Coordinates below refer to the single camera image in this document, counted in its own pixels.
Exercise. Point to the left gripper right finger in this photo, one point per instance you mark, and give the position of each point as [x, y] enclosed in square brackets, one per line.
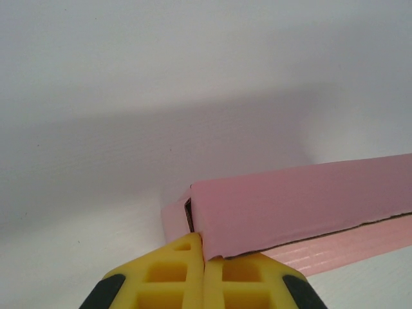
[244, 280]

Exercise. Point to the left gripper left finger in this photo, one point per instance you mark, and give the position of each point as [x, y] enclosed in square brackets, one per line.
[167, 277]

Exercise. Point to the pink cardboard box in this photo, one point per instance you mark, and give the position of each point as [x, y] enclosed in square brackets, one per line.
[273, 209]

